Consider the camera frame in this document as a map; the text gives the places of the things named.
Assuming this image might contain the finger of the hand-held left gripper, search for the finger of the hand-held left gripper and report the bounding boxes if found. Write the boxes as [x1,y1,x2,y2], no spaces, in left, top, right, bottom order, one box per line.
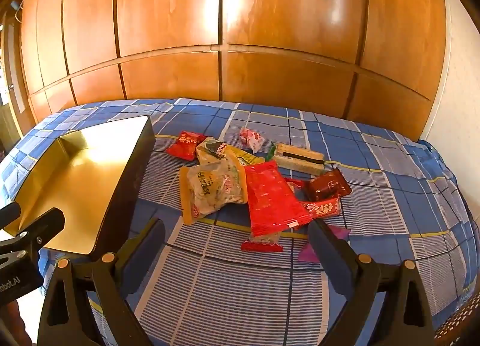
[0,201,22,236]
[0,208,65,256]

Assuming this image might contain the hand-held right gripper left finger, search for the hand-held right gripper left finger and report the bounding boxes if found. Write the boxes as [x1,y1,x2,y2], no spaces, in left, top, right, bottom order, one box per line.
[37,217,166,346]

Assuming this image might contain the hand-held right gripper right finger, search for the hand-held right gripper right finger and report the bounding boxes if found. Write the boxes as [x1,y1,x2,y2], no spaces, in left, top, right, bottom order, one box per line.
[307,219,436,346]

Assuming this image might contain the dark brown gift box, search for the dark brown gift box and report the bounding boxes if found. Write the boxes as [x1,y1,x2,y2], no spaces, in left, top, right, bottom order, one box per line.
[0,115,155,256]

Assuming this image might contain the dark brown snack packet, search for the dark brown snack packet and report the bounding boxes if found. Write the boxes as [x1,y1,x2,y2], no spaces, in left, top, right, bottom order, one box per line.
[304,168,352,202]

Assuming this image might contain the puffed rice roll red ends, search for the puffed rice roll red ends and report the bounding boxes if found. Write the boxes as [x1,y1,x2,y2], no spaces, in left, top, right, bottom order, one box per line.
[241,231,283,253]

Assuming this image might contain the large red snack packet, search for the large red snack packet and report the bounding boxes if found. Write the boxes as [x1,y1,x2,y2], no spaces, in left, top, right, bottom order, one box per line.
[244,160,312,238]

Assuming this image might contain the orange-edged clear snack packet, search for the orange-edged clear snack packet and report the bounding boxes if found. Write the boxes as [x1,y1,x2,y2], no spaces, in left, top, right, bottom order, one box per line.
[179,151,249,226]

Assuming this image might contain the green-ended cracker packet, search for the green-ended cracker packet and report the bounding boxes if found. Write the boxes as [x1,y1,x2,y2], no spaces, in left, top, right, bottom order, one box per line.
[265,141,326,177]

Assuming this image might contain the person's left forearm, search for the person's left forearm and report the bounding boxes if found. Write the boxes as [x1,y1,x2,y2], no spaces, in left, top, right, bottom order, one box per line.
[0,299,25,346]

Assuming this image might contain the purple wrapper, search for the purple wrapper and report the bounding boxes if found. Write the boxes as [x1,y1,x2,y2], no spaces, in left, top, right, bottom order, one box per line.
[299,226,351,263]

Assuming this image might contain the red patterned snack bar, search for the red patterned snack bar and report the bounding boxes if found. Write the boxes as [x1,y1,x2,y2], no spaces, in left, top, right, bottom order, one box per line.
[298,196,342,224]

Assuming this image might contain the blue plaid bedsheet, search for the blue plaid bedsheet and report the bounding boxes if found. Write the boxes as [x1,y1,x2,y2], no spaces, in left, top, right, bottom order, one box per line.
[0,97,477,346]

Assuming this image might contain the small red snack packet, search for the small red snack packet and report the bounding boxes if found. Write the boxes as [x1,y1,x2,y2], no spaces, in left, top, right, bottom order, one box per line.
[166,131,208,161]

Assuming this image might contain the green and yellow snack packet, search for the green and yellow snack packet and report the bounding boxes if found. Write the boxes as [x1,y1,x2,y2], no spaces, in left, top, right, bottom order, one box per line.
[196,137,265,168]

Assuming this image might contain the pink and white candy wrapper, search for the pink and white candy wrapper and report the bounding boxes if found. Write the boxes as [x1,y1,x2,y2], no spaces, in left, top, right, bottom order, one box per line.
[239,126,264,154]

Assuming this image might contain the brown woven bed mat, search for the brown woven bed mat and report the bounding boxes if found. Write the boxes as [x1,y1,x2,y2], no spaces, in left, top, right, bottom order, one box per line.
[437,303,479,346]

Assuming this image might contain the wooden door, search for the wooden door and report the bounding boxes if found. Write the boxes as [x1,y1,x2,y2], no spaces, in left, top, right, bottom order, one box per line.
[0,0,36,151]

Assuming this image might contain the wooden wardrobe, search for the wooden wardrobe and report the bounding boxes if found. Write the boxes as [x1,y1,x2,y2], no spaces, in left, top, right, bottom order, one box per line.
[20,0,447,142]

